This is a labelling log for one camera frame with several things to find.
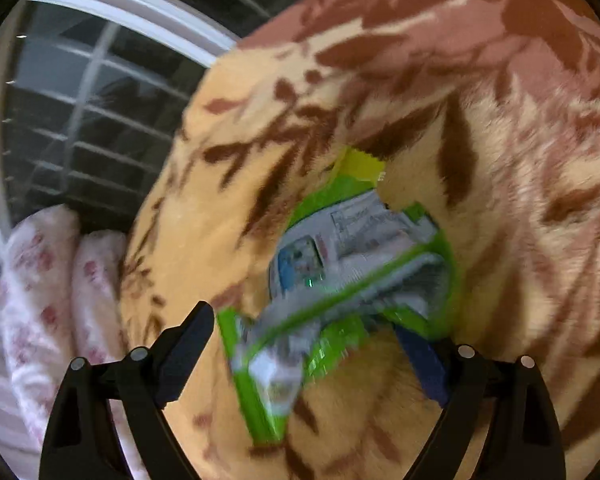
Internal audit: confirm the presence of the green snack bag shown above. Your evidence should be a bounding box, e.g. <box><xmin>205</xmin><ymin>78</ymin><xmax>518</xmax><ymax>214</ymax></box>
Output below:
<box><xmin>218</xmin><ymin>148</ymin><xmax>458</xmax><ymax>444</ymax></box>

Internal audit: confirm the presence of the floral white rolled quilt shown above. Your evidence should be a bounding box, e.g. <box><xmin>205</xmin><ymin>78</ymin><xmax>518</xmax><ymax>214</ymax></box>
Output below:
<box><xmin>0</xmin><ymin>202</ymin><xmax>152</xmax><ymax>480</ymax></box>

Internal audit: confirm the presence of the yellow floral fleece blanket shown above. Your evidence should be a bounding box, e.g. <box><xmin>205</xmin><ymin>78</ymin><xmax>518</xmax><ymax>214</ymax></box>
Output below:
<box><xmin>121</xmin><ymin>0</ymin><xmax>600</xmax><ymax>479</ymax></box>

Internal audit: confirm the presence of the white window frame with bars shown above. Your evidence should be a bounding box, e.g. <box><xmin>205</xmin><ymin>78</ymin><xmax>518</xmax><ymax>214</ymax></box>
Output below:
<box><xmin>0</xmin><ymin>0</ymin><xmax>297</xmax><ymax>262</ymax></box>

